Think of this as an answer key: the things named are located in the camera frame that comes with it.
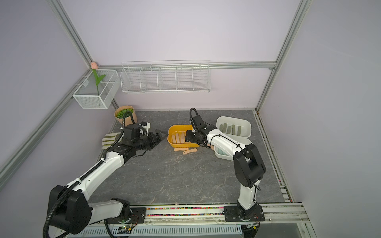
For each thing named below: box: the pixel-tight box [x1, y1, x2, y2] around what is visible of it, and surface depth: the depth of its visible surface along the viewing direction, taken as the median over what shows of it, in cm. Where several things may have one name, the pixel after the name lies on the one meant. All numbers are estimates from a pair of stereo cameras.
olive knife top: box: [236, 125, 242, 137], surface depth 110 cm
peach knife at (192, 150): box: [182, 148, 198, 155], surface depth 98 cm
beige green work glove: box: [101, 132, 123, 149], surface depth 104 cm
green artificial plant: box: [116, 108, 134, 119], surface depth 106 cm
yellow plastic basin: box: [167, 124, 201, 148], surface depth 104 cm
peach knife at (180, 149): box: [173, 147, 189, 152], surface depth 99 cm
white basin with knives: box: [215, 116, 254, 145], surface depth 110 cm
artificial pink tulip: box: [90, 61, 106, 96], surface depth 93 cm
